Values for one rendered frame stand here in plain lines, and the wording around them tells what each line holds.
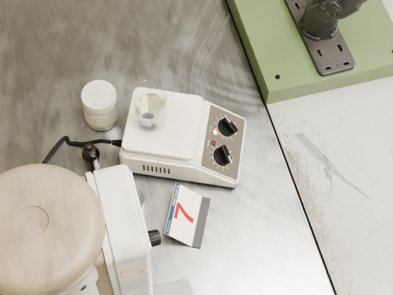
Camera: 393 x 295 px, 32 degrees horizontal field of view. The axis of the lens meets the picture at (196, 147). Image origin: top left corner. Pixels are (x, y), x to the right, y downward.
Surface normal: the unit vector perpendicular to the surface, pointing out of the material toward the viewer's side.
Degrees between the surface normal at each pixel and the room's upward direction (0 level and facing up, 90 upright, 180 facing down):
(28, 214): 0
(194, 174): 90
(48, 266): 5
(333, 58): 0
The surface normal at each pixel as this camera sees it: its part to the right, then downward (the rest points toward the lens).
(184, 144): 0.04, -0.45
